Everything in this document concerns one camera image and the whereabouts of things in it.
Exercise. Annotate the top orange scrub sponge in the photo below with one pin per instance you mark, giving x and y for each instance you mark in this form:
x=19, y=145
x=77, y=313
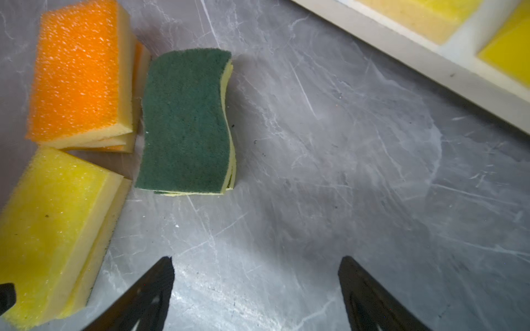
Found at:
x=83, y=75

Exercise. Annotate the orange scrub sponge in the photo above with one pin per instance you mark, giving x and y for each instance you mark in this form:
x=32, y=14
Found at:
x=83, y=75
x=126, y=143

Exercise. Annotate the green scouring sponge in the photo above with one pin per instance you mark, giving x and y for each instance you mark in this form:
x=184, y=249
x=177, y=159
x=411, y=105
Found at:
x=230, y=182
x=186, y=131

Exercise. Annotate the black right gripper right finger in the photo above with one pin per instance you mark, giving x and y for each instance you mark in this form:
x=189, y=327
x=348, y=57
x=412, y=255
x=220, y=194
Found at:
x=369, y=306

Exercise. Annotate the white two-tier metal shelf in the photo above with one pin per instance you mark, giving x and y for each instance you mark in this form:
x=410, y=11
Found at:
x=454, y=64

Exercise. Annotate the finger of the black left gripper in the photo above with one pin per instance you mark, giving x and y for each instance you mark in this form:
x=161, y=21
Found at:
x=8, y=297

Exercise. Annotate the yellow foam sponge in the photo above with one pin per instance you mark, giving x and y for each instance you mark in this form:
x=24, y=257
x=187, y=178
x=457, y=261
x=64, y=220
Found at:
x=436, y=20
x=508, y=51

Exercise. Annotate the large yellow coarse sponge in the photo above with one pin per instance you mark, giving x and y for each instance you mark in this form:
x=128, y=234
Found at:
x=48, y=227

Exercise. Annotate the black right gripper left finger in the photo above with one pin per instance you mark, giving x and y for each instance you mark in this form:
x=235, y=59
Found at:
x=144, y=306

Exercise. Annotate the middle orange scrub sponge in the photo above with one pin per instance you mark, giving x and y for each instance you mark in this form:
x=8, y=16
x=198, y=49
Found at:
x=126, y=143

